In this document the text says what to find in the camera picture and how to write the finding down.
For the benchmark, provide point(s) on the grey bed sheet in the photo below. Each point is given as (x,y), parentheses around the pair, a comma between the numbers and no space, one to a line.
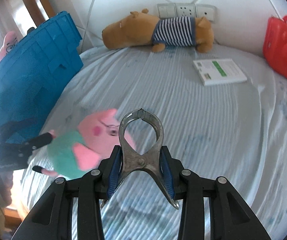
(236,130)

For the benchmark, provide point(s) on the wall socket panel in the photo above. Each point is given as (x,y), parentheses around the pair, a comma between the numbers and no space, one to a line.
(170,10)

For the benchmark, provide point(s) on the red plastic toy case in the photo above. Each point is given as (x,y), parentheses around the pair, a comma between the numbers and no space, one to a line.
(275,45)

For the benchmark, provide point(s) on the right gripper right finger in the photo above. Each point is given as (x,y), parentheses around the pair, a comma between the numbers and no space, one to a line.
(203,200)

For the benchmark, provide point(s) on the left hand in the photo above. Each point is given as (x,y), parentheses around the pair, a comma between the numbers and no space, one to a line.
(6,179)

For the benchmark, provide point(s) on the metal pliers clamp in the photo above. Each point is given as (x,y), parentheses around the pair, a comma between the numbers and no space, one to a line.
(150,156)

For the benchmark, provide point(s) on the blue plastic crate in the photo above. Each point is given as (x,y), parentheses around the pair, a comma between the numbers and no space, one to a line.
(35,72)

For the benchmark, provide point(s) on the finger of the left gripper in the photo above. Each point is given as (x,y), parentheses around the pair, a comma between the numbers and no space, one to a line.
(38,169)
(38,142)

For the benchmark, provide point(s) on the pink pig plush green shirt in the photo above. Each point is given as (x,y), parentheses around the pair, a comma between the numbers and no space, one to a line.
(76,152)

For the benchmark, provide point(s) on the white green booklet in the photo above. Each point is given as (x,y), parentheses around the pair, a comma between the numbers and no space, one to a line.
(219,72)

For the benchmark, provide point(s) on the brown striped-shirt plush animal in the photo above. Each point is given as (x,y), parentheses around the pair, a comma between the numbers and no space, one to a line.
(143,29)

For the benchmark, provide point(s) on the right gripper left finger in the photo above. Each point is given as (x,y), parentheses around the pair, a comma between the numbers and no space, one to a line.
(51,216)

